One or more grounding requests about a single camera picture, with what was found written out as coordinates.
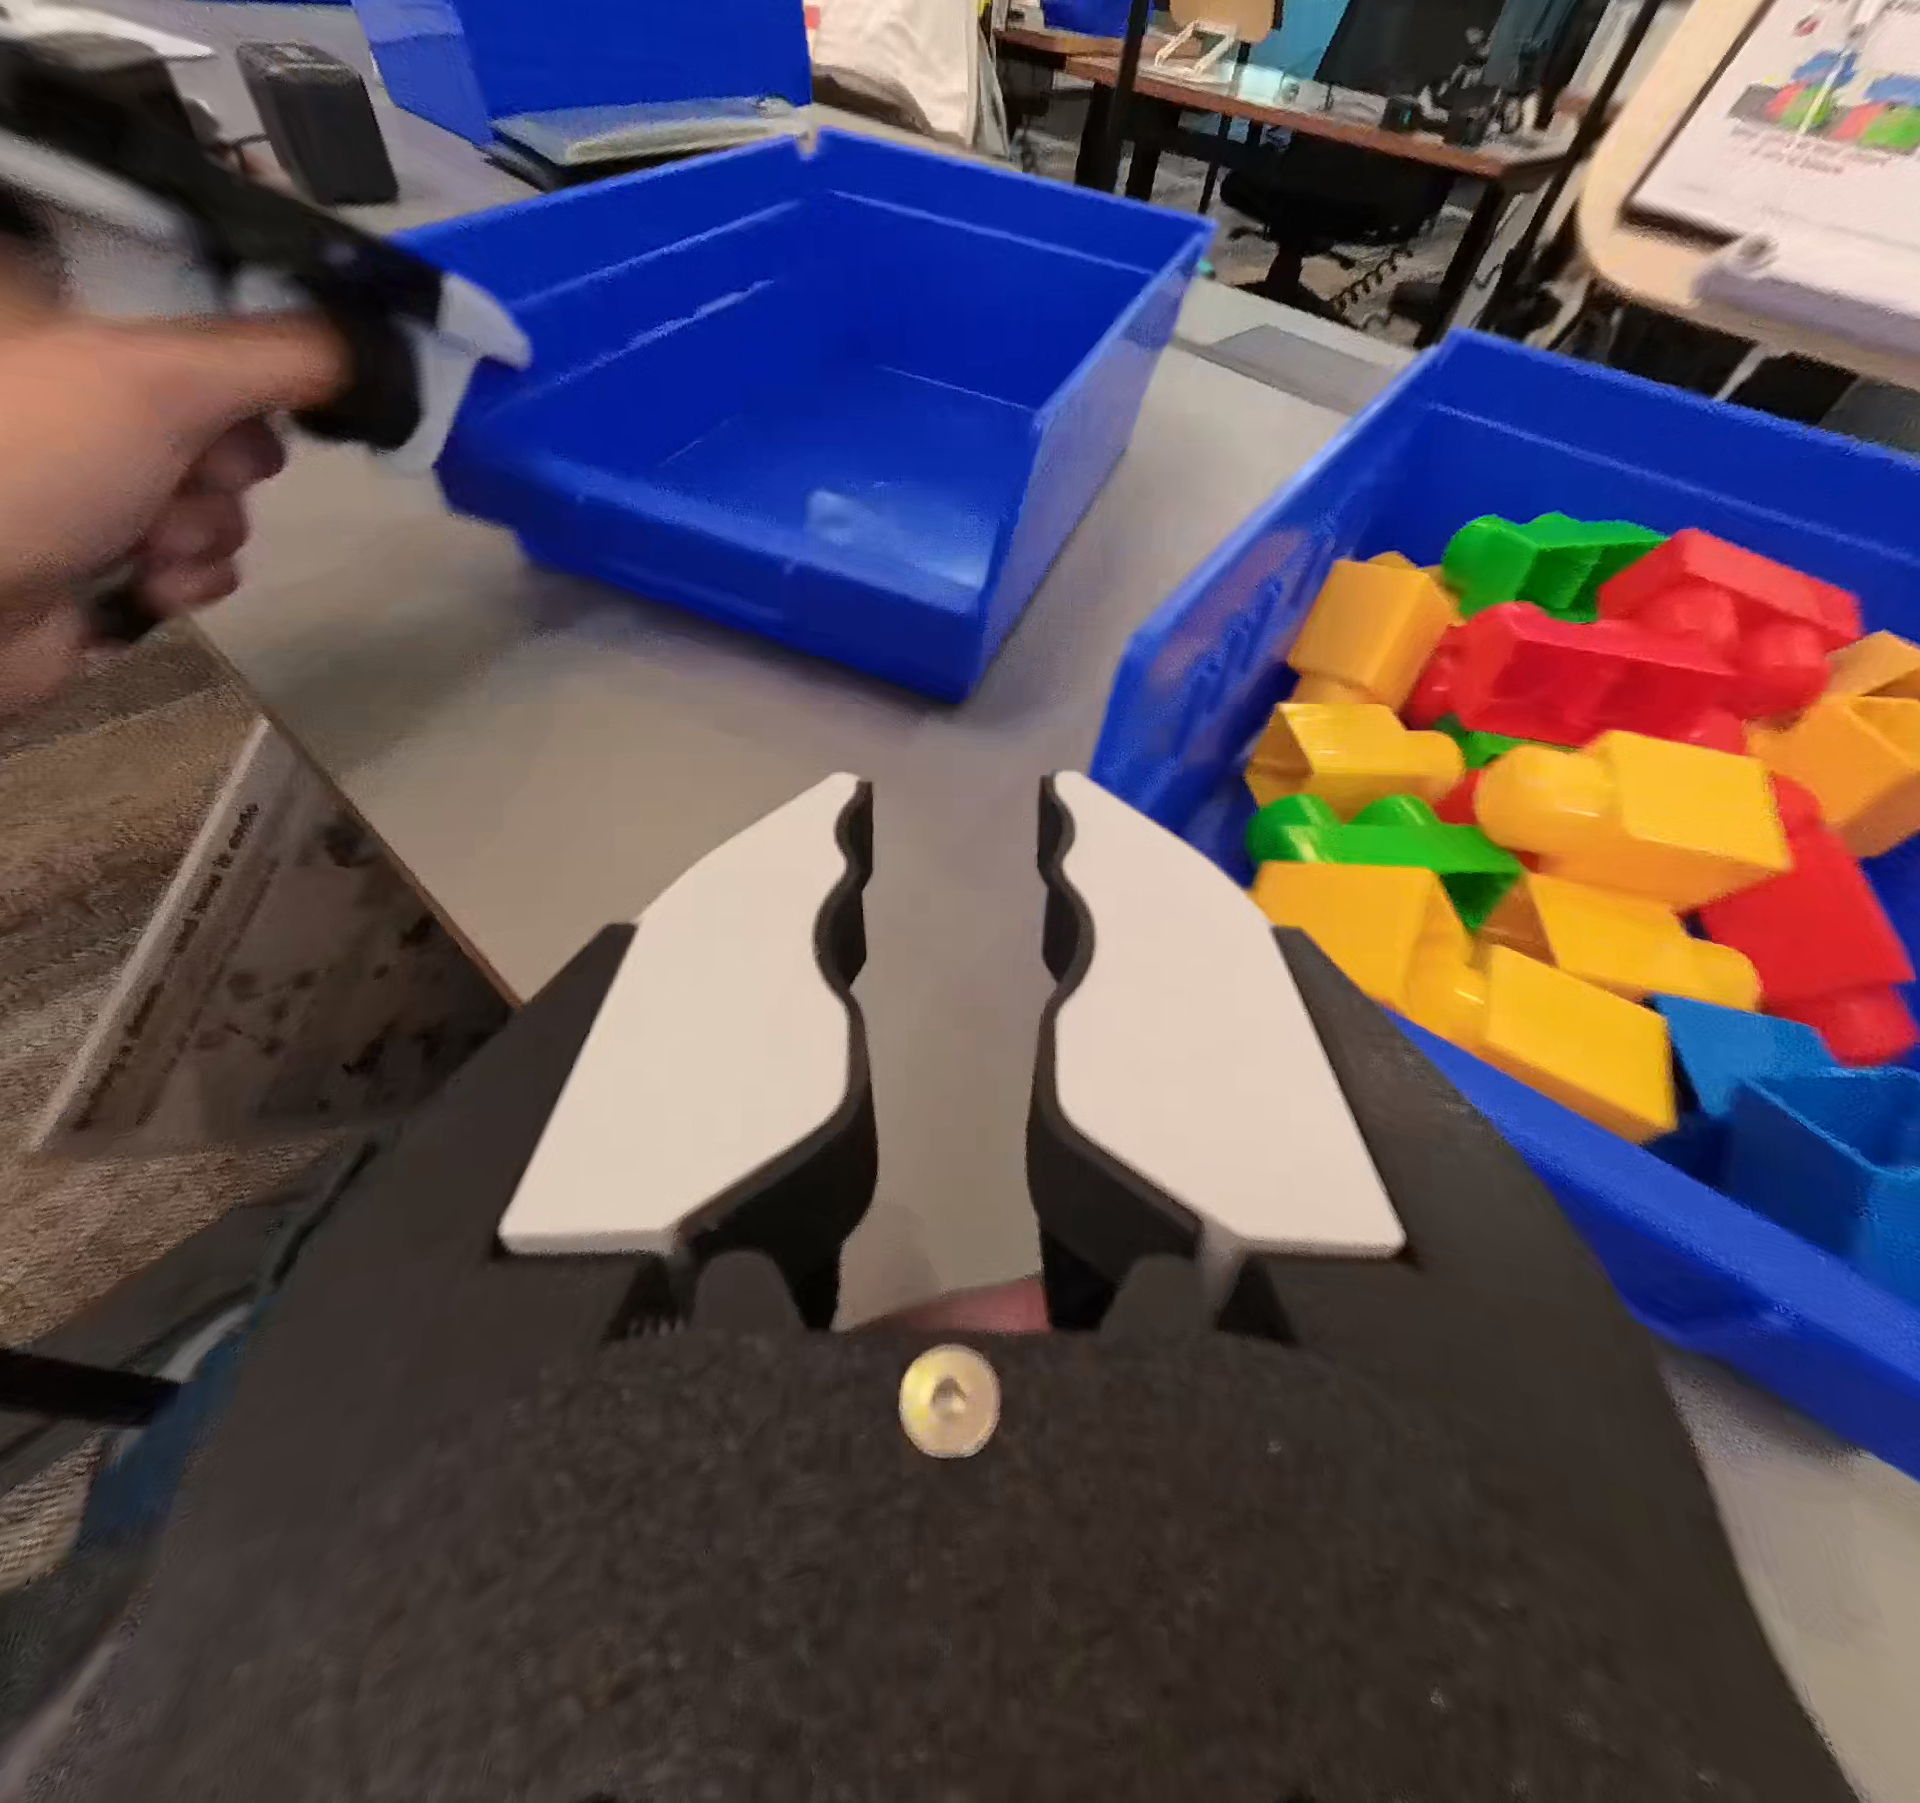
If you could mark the clear plastic sheet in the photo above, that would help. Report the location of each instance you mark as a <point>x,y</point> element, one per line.
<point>645,135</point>

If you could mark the person's dark sweatshirt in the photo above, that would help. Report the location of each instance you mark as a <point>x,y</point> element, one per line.
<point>122,1459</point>

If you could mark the grey desk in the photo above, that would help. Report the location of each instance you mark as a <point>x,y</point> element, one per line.
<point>630,784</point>

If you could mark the pile of colourful toy blocks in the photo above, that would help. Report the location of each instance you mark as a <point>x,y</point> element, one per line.
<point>1619,813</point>

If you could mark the instruction board on stand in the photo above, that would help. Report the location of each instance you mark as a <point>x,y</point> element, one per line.
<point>1619,213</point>

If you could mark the black rectangular device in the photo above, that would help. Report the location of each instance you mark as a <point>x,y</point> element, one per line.
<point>319,122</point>

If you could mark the brown wooden desk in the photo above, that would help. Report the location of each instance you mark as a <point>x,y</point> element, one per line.
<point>1321,109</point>

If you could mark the person's left hand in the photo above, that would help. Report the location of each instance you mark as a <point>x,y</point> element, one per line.
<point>135,453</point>

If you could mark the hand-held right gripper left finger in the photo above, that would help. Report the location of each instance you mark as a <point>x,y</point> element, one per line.
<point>691,1069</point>

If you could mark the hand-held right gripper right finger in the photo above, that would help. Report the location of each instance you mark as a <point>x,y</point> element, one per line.
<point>1200,1069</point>

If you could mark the printed paper sheet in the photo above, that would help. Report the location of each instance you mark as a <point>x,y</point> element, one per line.
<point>226,963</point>

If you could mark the white printed paper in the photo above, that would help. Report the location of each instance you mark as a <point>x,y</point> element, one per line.
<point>1800,109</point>

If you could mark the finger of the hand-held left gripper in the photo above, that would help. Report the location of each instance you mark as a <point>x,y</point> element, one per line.
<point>483,327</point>

